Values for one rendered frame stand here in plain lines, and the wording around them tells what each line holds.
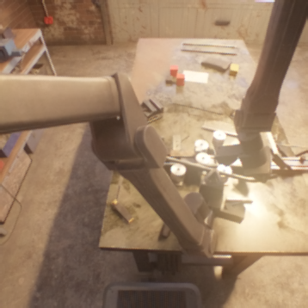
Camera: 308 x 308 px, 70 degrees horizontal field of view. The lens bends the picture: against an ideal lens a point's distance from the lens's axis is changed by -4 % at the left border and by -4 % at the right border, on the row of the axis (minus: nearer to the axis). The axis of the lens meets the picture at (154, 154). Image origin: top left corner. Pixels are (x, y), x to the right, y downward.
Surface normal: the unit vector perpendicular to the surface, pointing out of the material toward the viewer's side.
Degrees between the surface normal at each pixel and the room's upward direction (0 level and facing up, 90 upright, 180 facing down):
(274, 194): 0
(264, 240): 0
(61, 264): 0
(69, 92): 61
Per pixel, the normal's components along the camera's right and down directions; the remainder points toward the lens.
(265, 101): -0.06, 0.80
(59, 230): -0.02, -0.63
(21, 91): 0.83, -0.13
